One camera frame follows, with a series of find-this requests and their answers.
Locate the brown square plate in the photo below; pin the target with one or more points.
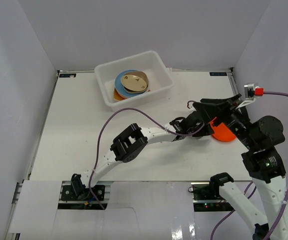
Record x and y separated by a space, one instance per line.
142 75

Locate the woven bamboo fan tray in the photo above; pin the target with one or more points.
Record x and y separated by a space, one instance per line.
117 96

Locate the blue round plate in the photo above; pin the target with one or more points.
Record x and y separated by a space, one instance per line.
121 90

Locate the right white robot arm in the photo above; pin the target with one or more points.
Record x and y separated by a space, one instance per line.
262 161

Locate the white plastic bin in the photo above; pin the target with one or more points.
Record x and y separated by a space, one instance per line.
149 62

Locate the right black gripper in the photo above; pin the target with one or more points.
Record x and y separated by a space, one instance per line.
209 111

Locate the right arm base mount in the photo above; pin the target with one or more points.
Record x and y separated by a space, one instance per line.
204 199

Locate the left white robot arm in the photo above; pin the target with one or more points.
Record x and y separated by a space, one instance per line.
130 142

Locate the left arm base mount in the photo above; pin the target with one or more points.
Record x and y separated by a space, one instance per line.
75 195

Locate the orange round plate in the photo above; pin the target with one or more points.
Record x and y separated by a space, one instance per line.
221 132

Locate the small floral cream plate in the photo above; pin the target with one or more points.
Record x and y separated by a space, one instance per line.
133 83

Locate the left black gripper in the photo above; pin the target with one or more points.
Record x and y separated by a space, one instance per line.
198 124

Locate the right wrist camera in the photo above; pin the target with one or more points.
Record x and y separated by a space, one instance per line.
252 92

